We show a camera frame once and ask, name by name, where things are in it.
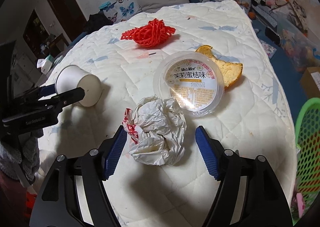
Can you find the black small device on bed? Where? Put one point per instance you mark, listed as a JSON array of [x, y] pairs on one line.
[[273, 36]]

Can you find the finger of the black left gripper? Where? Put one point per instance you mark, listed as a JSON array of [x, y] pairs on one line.
[[59, 101]]

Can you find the clear plastic jelly cup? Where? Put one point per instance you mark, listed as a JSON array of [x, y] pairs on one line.
[[192, 79]]

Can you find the white paper wrapper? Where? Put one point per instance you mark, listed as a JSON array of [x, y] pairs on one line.
[[157, 127]]

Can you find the dark wooden door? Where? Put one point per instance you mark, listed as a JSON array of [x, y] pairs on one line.
[[70, 16]]

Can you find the grey gloved left hand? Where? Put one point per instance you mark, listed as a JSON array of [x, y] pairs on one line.
[[22, 163]]

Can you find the plush toy pile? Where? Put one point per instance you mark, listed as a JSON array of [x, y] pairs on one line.
[[289, 9]]

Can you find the clear plastic storage bin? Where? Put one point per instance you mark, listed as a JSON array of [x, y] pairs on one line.
[[302, 52]]

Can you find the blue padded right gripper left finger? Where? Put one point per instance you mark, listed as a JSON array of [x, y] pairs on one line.
[[112, 149]]

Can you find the red foam fruit net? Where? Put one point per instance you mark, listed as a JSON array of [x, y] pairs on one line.
[[155, 33]]

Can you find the bitten orange bread slice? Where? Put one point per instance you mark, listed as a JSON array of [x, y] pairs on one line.
[[231, 72]]

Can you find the green plastic mesh basket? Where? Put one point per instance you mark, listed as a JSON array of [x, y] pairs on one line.
[[307, 177]]

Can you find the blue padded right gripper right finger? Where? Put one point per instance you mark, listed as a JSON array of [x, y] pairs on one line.
[[210, 150]]

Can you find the white quilted table cover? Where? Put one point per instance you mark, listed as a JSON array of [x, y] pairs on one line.
[[253, 118]]

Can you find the white paper cup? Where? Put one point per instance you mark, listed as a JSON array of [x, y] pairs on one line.
[[72, 77]]

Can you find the colourful picture book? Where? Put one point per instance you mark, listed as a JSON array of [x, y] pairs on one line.
[[269, 49]]

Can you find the brown cardboard box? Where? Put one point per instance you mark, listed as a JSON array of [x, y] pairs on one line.
[[310, 82]]

